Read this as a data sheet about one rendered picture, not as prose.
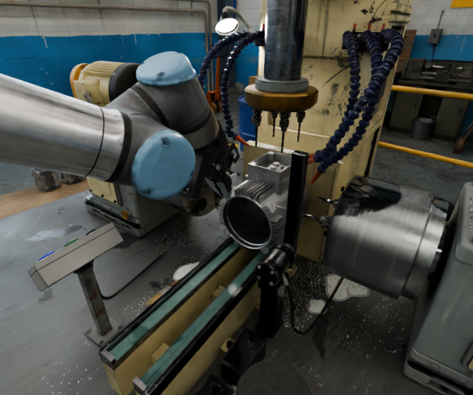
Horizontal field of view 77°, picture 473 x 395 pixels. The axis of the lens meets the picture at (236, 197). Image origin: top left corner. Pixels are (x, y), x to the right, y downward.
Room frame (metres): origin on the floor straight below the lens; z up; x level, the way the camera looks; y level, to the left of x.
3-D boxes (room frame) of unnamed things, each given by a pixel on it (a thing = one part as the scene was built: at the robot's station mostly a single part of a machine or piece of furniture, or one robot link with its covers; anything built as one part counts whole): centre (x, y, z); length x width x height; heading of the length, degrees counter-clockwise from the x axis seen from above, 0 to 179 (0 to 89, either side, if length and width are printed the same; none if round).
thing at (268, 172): (0.77, -0.11, 1.11); 0.12 x 0.11 x 0.07; 144
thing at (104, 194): (1.08, 0.40, 0.99); 0.35 x 0.31 x 0.37; 55
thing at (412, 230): (0.55, -0.36, 1.04); 0.41 x 0.25 x 0.25; 55
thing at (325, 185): (0.87, -0.18, 0.97); 0.30 x 0.11 x 0.34; 55
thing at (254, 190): (0.73, -0.08, 1.02); 0.20 x 0.19 x 0.19; 144
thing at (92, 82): (1.07, 0.45, 1.16); 0.33 x 0.26 x 0.42; 55
